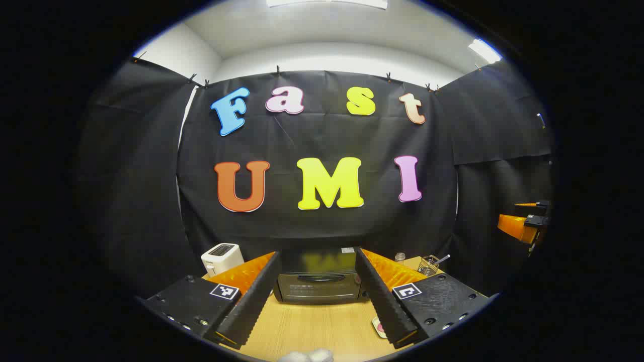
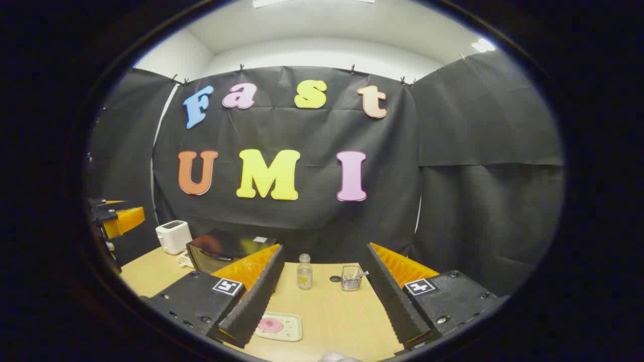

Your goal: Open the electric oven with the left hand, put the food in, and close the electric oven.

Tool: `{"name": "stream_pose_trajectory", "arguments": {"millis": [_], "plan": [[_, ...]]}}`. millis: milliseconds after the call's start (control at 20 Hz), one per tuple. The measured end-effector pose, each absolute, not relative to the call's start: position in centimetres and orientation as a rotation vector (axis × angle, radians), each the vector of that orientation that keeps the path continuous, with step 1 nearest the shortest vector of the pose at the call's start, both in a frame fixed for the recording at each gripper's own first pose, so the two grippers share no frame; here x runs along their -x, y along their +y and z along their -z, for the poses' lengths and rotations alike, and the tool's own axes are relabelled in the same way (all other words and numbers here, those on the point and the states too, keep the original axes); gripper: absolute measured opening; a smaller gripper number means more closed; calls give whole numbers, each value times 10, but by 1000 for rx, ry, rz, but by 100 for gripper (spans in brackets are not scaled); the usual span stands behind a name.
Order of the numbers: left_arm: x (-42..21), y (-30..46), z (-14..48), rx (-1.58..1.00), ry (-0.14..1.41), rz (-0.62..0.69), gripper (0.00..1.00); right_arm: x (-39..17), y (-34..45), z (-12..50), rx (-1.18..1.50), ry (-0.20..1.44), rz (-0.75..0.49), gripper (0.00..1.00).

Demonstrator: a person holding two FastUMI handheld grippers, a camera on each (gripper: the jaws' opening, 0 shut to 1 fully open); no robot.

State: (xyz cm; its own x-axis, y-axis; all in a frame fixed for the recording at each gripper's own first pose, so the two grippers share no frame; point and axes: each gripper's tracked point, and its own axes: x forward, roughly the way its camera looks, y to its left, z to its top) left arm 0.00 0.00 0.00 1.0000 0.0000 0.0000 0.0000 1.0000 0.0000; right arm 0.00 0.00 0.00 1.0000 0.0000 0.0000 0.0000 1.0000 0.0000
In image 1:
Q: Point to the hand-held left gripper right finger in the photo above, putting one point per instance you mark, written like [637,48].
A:
[382,301]

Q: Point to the white square plate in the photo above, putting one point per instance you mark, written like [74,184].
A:
[376,322]

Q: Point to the black electric oven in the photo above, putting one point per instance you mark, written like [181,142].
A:
[317,286]

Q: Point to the ceiling light panel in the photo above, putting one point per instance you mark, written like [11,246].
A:
[484,50]
[327,3]

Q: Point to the metal spoon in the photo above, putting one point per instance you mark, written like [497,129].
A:
[444,259]

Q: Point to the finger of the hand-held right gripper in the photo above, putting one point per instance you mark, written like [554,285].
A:
[513,225]
[533,204]

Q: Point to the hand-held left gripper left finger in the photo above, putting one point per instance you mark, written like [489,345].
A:
[251,306]

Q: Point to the clear plastic bottle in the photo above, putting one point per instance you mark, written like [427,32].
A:
[400,258]

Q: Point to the white toaster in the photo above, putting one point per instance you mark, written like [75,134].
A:
[221,256]

